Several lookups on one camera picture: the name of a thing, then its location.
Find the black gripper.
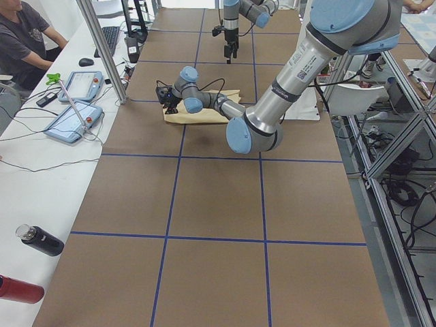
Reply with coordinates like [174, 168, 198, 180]
[224, 29, 239, 64]
[164, 95, 181, 114]

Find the beige long sleeve graphic shirt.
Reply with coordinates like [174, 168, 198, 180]
[162, 102, 228, 124]

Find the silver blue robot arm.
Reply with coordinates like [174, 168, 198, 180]
[222, 0, 279, 64]
[156, 1, 403, 154]

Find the black monitor stand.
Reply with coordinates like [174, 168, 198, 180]
[121, 0, 150, 44]

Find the far blue teach pendant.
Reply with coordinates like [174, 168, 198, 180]
[62, 71, 104, 102]

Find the blue teach pendant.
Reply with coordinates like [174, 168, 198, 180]
[62, 71, 104, 102]
[43, 100, 103, 144]

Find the black keyboard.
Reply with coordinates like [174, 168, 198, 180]
[102, 26, 120, 56]

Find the black computer mouse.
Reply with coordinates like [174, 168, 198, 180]
[78, 58, 94, 67]

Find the near blue teach pendant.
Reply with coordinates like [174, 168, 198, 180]
[43, 100, 103, 144]

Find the small black phone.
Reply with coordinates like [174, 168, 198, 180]
[36, 92, 57, 108]

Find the green clip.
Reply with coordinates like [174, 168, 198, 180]
[46, 73, 62, 85]

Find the white plastic chair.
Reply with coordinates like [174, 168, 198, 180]
[328, 84, 388, 116]

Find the seated person in dark shirt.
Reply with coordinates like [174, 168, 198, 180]
[1, 1, 67, 91]

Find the black water bottle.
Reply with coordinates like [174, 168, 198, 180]
[16, 224, 64, 257]

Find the red water bottle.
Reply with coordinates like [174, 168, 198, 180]
[1, 275, 45, 304]

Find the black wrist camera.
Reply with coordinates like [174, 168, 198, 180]
[155, 80, 172, 105]
[212, 25, 225, 37]

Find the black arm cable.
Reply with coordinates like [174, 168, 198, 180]
[199, 78, 228, 103]

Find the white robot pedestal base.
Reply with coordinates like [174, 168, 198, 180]
[285, 88, 320, 121]

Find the aluminium frame post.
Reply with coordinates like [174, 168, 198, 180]
[76, 0, 127, 104]

